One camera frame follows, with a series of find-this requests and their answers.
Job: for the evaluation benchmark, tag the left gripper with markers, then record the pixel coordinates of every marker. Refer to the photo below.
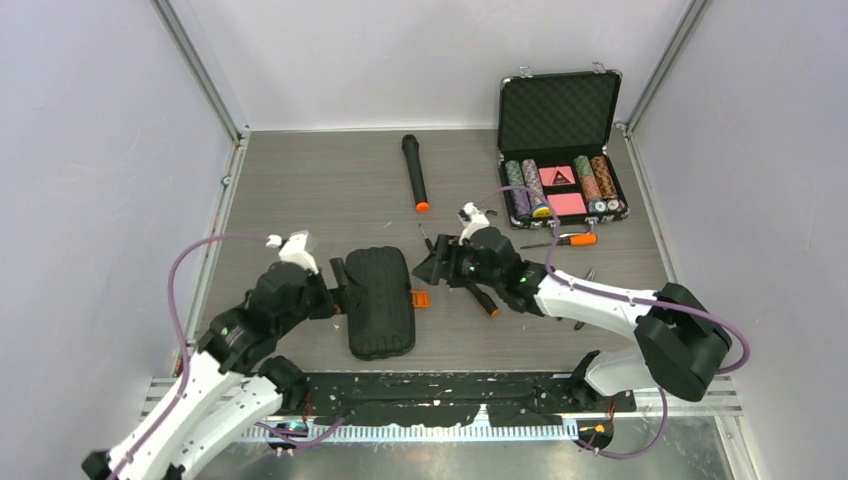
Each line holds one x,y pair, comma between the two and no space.
327,308

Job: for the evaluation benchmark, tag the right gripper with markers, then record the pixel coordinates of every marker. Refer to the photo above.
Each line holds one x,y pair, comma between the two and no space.
434,268

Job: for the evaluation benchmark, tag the black tool kit case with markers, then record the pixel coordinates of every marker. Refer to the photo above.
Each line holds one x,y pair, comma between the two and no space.
379,303

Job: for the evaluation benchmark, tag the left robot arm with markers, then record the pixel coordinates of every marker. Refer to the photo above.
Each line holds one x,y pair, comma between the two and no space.
230,382

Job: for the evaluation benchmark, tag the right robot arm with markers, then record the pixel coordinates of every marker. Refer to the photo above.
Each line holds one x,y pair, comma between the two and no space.
676,349

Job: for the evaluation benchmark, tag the thin orange black screwdriver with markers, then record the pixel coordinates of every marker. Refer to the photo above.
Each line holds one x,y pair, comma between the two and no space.
428,242

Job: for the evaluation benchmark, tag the black microphone orange end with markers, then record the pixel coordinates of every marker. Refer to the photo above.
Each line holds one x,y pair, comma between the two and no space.
411,151

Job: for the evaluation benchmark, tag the open poker chip case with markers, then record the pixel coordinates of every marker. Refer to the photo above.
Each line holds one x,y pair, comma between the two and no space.
552,141

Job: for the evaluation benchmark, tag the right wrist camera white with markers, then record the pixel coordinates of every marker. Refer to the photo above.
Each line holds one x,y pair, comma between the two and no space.
473,219

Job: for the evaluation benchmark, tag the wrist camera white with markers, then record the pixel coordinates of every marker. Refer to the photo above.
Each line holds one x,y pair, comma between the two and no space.
296,249
473,219

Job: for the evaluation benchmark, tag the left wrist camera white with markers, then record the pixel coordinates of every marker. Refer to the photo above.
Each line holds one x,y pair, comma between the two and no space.
296,249

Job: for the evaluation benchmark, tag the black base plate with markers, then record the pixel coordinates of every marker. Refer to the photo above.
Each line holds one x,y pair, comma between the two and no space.
445,399

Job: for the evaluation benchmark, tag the orange handled screwdriver by case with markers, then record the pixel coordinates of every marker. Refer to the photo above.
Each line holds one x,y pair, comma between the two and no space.
568,239

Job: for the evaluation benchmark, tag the orange handled pliers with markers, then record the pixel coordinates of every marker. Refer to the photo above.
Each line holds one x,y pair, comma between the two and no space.
589,277

